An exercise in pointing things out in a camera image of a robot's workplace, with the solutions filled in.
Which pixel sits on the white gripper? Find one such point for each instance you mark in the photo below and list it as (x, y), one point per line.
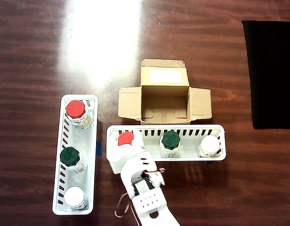
(123, 157)

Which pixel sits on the green-capped bottle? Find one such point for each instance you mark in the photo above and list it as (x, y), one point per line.
(69, 155)
(170, 140)

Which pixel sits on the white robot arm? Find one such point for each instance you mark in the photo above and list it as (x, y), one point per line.
(154, 216)

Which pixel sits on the white plastic basket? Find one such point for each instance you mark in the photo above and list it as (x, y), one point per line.
(189, 150)
(88, 150)

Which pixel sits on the open cardboard box with labels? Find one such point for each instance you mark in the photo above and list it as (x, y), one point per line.
(163, 99)

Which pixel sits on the black mat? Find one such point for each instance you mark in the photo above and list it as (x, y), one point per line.
(272, 75)

